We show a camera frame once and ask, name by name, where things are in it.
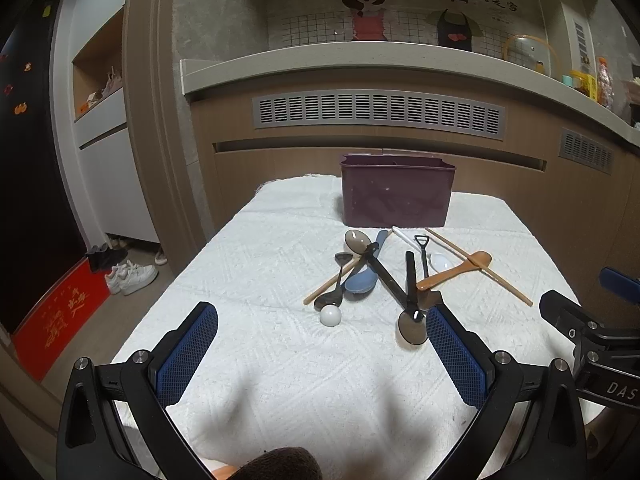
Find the small dark metal spoon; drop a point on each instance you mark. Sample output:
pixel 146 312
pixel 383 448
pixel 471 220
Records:
pixel 334 296

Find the red door mat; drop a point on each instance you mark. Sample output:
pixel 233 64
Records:
pixel 57 318

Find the orange drink bottle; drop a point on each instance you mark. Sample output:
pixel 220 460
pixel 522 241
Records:
pixel 604 83

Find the grey kitchen countertop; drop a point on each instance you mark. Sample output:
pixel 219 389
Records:
pixel 199 75

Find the translucent grey spoon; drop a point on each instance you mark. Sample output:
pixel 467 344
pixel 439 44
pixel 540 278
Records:
pixel 358 242

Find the black handled steel spoon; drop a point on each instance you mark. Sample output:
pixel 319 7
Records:
pixel 411 327

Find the blue plastic spoon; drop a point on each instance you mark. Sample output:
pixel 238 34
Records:
pixel 362 279

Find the grey ventilation grille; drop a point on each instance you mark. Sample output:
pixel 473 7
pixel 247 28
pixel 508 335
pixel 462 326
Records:
pixel 377 107

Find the black handled ladle spoon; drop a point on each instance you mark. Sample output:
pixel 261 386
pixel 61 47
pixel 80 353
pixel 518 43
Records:
pixel 411 291

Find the maroon plastic utensil bin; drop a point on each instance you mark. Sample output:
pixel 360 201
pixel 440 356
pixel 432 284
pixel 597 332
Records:
pixel 385 190

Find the wooden spoon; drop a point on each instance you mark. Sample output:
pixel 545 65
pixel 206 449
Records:
pixel 466 266

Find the white textured table cloth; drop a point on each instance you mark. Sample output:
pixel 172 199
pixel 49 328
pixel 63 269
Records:
pixel 362 402

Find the glass pot lid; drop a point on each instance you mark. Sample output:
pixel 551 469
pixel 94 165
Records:
pixel 533 53

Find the small grey vent grille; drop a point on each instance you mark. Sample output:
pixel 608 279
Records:
pixel 584 151

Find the white sneakers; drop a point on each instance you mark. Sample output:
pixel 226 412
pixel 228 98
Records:
pixel 127 278

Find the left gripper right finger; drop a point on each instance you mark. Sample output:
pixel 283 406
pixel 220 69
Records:
pixel 551 443

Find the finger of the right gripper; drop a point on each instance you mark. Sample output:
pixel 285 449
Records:
pixel 620 284
pixel 572 322

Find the white ladle spoon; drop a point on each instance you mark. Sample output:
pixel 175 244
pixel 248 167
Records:
pixel 330 315

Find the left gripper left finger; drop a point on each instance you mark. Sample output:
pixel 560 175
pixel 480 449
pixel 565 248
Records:
pixel 92 443

